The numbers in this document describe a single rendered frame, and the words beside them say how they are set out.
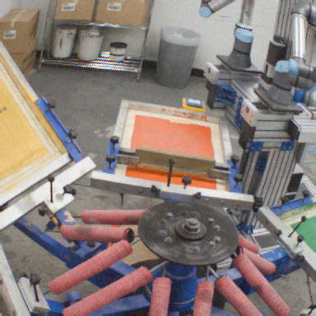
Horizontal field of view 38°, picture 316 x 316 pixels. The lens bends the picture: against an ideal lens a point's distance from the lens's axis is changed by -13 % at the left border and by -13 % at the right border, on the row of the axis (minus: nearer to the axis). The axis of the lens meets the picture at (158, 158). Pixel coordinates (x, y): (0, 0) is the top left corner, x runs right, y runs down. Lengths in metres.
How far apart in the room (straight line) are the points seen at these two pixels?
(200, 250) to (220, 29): 4.67
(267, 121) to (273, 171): 0.58
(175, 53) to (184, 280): 4.10
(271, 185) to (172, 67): 2.65
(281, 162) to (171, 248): 1.82
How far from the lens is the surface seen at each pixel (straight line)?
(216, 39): 5.93
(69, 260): 1.84
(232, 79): 2.98
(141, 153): 2.27
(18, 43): 5.22
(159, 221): 1.47
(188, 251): 1.38
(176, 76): 5.54
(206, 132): 2.75
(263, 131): 2.61
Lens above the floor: 2.21
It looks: 31 degrees down
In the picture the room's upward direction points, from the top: 11 degrees clockwise
